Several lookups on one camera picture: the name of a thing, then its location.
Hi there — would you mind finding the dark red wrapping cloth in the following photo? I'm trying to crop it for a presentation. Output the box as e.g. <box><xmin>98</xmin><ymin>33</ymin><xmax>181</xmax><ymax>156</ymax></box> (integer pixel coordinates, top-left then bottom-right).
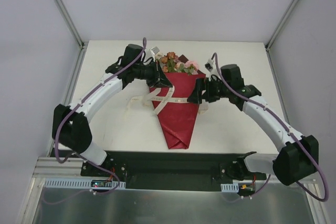
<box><xmin>149</xmin><ymin>55</ymin><xmax>206</xmax><ymax>149</ymax></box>

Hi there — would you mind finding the white cable duct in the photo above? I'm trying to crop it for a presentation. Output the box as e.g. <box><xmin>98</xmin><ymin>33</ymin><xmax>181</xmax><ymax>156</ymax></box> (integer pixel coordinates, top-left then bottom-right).
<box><xmin>44</xmin><ymin>178</ymin><xmax>126</xmax><ymax>190</ymax></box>
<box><xmin>220</xmin><ymin>183</ymin><xmax>239</xmax><ymax>193</ymax></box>

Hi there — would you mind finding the small pink rose stem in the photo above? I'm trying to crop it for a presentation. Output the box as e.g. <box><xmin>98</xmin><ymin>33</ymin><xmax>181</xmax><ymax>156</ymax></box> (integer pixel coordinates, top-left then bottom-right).
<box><xmin>174</xmin><ymin>60</ymin><xmax>199</xmax><ymax>75</ymax></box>

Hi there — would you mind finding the right aluminium frame post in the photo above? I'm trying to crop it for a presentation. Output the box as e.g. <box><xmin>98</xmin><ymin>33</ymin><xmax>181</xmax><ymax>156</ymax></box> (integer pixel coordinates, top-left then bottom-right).
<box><xmin>265</xmin><ymin>0</ymin><xmax>301</xmax><ymax>52</ymax></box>

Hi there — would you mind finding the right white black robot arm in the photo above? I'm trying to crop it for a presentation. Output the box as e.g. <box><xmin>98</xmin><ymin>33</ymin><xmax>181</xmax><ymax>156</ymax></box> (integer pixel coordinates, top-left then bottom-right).
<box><xmin>187</xmin><ymin>60</ymin><xmax>319</xmax><ymax>186</ymax></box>

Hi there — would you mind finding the aluminium frame post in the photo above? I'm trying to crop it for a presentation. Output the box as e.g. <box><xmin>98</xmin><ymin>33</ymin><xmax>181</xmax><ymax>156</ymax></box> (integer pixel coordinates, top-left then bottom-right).
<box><xmin>265</xmin><ymin>0</ymin><xmax>301</xmax><ymax>52</ymax></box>
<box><xmin>54</xmin><ymin>0</ymin><xmax>85</xmax><ymax>49</ymax></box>

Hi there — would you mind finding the right white cable duct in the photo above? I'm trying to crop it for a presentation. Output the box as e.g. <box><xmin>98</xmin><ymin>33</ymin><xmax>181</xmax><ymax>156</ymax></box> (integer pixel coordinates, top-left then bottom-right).
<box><xmin>220</xmin><ymin>183</ymin><xmax>239</xmax><ymax>193</ymax></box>

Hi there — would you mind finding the orange brown rose stem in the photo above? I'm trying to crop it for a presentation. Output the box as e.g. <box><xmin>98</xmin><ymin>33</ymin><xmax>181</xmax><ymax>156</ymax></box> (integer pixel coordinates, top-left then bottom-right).
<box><xmin>159</xmin><ymin>52</ymin><xmax>179</xmax><ymax>73</ymax></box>

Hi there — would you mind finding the aluminium front rail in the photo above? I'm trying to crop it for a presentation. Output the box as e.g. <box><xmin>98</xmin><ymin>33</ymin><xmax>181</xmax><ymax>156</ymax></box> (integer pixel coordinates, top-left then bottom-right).
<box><xmin>33</xmin><ymin>155</ymin><xmax>318</xmax><ymax>185</ymax></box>

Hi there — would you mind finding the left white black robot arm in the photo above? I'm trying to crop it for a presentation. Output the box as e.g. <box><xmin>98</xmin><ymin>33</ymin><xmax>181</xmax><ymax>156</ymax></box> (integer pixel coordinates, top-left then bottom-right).
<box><xmin>52</xmin><ymin>44</ymin><xmax>172</xmax><ymax>176</ymax></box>

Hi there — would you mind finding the left white cable duct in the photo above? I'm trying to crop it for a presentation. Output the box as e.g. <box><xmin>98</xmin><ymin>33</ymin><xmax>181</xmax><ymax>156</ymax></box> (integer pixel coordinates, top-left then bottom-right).
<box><xmin>44</xmin><ymin>178</ymin><xmax>126</xmax><ymax>190</ymax></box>

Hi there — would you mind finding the white rose stem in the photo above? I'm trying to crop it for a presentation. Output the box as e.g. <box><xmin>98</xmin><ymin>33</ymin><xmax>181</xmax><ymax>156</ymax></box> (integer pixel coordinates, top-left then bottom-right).
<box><xmin>155</xmin><ymin>52</ymin><xmax>164</xmax><ymax>63</ymax></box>

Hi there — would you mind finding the purple cable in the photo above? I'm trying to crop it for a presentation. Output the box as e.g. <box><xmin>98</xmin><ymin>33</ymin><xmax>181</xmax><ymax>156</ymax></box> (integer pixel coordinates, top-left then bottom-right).
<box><xmin>41</xmin><ymin>37</ymin><xmax>148</xmax><ymax>205</ymax></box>
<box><xmin>211</xmin><ymin>52</ymin><xmax>329</xmax><ymax>204</ymax></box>

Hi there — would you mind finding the left aluminium frame post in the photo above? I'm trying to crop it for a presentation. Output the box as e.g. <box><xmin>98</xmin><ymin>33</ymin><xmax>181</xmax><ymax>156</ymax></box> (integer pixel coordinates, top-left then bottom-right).
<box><xmin>54</xmin><ymin>0</ymin><xmax>85</xmax><ymax>49</ymax></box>

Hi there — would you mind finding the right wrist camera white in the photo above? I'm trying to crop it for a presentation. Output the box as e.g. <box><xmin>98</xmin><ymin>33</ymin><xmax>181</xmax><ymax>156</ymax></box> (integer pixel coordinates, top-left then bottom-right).
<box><xmin>205</xmin><ymin>59</ymin><xmax>219</xmax><ymax>77</ymax></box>

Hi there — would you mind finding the cream printed ribbon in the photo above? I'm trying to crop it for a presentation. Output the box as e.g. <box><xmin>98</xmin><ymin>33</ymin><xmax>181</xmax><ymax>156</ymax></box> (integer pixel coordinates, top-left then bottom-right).
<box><xmin>128</xmin><ymin>86</ymin><xmax>208</xmax><ymax>116</ymax></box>

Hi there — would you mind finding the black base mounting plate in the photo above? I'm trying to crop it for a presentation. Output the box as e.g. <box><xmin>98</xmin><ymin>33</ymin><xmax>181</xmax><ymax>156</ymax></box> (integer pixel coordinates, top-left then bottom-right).
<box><xmin>80</xmin><ymin>150</ymin><xmax>267</xmax><ymax>190</ymax></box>

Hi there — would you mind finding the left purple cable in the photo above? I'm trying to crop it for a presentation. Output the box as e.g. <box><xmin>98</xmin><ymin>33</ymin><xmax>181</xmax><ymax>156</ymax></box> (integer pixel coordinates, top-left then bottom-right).
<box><xmin>41</xmin><ymin>37</ymin><xmax>148</xmax><ymax>205</ymax></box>

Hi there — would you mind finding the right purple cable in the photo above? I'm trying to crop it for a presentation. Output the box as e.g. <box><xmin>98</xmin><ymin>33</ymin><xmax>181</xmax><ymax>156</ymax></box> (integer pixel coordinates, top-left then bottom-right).
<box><xmin>211</xmin><ymin>52</ymin><xmax>329</xmax><ymax>204</ymax></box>

